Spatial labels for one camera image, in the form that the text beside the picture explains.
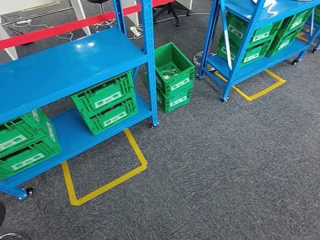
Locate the red barrier belt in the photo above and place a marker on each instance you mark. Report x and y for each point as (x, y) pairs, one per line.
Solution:
(62, 28)

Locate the blue metal shelf rack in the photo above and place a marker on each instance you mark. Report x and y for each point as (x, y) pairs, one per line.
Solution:
(240, 8)
(62, 66)

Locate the black office chair base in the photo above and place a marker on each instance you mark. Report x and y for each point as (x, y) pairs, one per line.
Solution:
(172, 11)

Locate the white cabinet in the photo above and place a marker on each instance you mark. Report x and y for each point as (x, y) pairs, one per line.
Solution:
(185, 3)

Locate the white power strip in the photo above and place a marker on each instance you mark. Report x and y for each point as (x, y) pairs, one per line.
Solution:
(135, 31)
(23, 22)

